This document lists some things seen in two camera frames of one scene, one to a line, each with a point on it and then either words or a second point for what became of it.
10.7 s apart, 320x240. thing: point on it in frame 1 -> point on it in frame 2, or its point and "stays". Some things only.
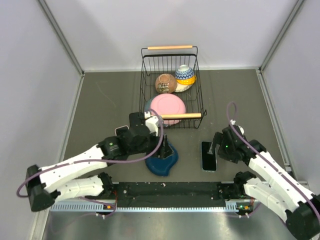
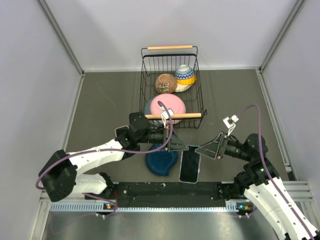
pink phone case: (118, 130) stays
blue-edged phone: (209, 160) -> (190, 165)
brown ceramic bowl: (165, 83) stays
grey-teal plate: (148, 103) stays
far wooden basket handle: (169, 47) stays
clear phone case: (209, 161) -> (190, 165)
